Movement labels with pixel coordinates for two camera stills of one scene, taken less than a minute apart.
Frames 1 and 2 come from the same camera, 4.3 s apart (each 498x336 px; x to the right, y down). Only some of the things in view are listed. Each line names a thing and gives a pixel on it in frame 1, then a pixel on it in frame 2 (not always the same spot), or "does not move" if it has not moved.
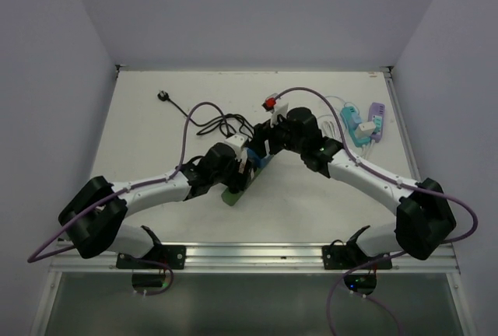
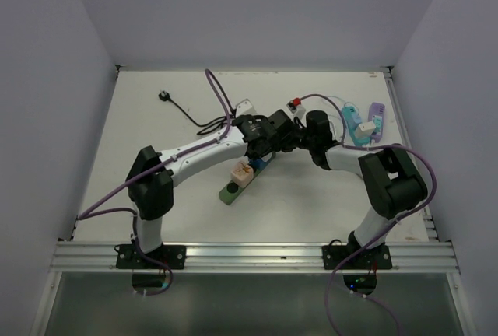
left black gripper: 238,180 to 275,146
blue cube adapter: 259,162 does not move
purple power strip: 377,115 does not move
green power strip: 230,197 does not move
